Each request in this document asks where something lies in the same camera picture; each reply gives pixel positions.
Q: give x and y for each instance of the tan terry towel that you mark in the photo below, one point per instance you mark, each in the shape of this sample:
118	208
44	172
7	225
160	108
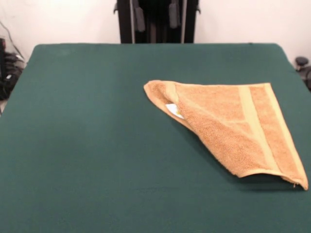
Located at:
230	126

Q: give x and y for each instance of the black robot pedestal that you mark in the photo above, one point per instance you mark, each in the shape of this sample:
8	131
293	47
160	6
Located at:
156	29

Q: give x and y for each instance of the dark green table cloth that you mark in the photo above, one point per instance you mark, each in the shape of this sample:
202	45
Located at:
73	145

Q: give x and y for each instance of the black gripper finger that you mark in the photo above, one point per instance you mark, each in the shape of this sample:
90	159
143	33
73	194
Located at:
174	15
140	20

